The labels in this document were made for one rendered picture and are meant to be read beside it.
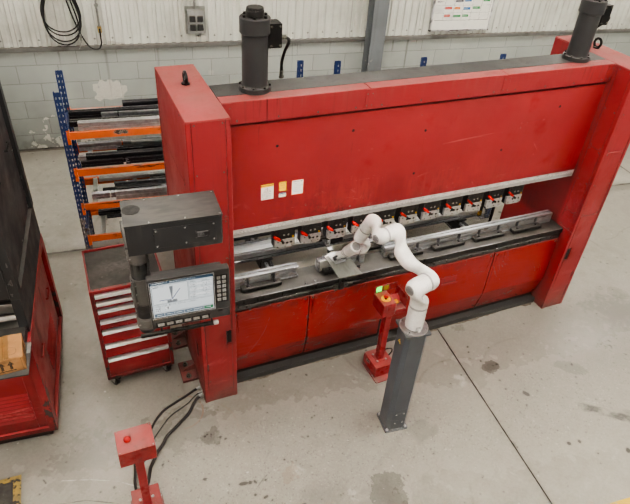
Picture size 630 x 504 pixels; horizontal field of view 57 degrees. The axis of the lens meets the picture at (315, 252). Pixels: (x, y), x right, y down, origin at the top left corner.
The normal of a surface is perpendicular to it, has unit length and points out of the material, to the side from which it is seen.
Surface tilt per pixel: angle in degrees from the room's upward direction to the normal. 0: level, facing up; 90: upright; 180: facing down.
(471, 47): 90
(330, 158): 90
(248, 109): 90
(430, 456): 0
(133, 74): 90
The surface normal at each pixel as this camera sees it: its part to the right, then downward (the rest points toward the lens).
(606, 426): 0.07, -0.80
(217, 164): 0.39, 0.58
